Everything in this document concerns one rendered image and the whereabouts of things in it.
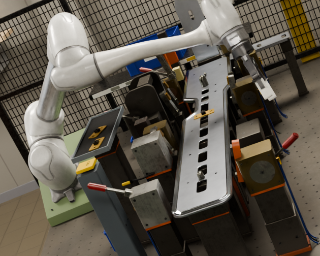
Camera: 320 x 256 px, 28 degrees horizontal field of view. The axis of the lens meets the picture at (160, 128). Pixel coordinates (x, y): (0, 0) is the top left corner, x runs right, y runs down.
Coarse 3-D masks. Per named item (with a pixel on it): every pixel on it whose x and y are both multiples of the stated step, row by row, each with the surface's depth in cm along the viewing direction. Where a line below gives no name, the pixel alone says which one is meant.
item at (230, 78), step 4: (228, 72) 245; (232, 72) 244; (228, 76) 243; (232, 76) 243; (228, 80) 245; (232, 80) 244; (228, 84) 245; (232, 84) 244; (232, 92) 246; (232, 96) 246; (232, 100) 247
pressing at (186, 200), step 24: (192, 72) 303; (216, 72) 287; (192, 96) 271; (216, 96) 258; (192, 120) 245; (216, 120) 235; (192, 144) 224; (216, 144) 215; (192, 168) 206; (216, 168) 199; (192, 192) 191; (216, 192) 185
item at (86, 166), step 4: (88, 160) 205; (92, 160) 204; (96, 160) 205; (80, 164) 205; (84, 164) 203; (88, 164) 202; (92, 164) 201; (80, 168) 202; (84, 168) 200; (88, 168) 200; (92, 168) 200; (76, 172) 201; (80, 172) 201
